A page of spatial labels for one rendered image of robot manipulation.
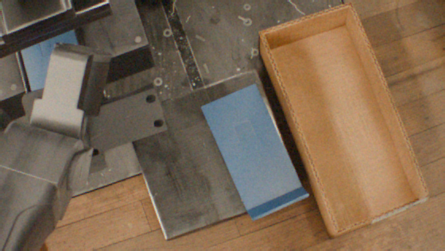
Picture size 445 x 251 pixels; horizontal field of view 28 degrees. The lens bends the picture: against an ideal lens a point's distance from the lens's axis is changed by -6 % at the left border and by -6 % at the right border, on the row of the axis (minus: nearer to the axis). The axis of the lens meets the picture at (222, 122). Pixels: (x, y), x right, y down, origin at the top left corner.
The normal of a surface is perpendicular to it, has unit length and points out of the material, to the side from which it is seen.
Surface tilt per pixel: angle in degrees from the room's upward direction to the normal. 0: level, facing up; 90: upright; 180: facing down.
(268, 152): 0
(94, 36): 0
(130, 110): 27
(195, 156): 0
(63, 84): 22
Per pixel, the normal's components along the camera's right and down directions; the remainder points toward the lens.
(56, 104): -0.14, 0.11
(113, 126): 0.14, 0.18
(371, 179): -0.04, -0.25
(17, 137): 0.07, -0.64
